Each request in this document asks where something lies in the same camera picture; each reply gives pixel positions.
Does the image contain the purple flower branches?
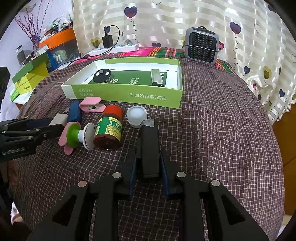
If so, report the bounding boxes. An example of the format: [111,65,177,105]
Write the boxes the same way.
[14,1,48,51]

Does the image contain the white charger cube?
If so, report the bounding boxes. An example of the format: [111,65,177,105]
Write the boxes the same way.
[49,113,68,127]

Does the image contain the white power strip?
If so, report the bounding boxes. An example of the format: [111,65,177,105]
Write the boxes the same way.
[89,43,140,57]

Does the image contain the clear silver lighter case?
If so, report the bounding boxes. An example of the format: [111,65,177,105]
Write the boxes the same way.
[151,69,165,87]

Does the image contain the blue USB device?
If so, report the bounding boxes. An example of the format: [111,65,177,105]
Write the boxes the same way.
[67,100,82,123]

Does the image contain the black round remote fob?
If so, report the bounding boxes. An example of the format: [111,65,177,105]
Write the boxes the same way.
[93,69,111,83]

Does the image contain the green yellow box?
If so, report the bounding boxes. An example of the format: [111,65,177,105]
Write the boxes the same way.
[12,53,49,94]

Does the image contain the brown bottle red cap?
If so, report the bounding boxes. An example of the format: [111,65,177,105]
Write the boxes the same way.
[93,105,122,151]

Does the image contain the pink green plaid cloth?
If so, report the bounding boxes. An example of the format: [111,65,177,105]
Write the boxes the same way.
[78,47,235,75]

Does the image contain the wooden cabinet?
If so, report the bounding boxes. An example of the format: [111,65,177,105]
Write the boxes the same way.
[273,108,295,215]

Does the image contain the black cable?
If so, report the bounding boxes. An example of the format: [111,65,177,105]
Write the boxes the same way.
[56,24,121,70]

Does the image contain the person's left hand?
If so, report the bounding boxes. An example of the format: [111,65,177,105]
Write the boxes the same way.
[1,161,18,185]

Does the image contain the black rectangular device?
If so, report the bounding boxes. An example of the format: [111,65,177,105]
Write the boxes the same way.
[137,119,160,179]

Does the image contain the black power adapter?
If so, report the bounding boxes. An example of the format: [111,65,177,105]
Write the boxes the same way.
[102,35,113,48]

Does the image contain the orange lid storage bin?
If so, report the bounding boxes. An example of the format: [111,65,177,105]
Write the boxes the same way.
[39,28,80,67]

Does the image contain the pink clip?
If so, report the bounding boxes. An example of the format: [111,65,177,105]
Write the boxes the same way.
[79,97,106,113]
[58,129,73,155]

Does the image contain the white round lid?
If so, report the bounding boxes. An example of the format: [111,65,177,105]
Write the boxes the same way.
[126,105,147,128]

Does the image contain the grey portable heater fan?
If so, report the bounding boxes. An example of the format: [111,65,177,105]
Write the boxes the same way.
[184,26,219,65]

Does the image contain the green white cardboard box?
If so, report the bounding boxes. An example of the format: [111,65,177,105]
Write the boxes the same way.
[61,57,183,109]

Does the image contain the green white spool stamp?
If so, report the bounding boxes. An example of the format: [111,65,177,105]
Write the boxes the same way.
[66,123,96,151]

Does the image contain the heart pattern curtain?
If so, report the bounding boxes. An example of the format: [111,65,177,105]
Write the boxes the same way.
[72,0,295,123]

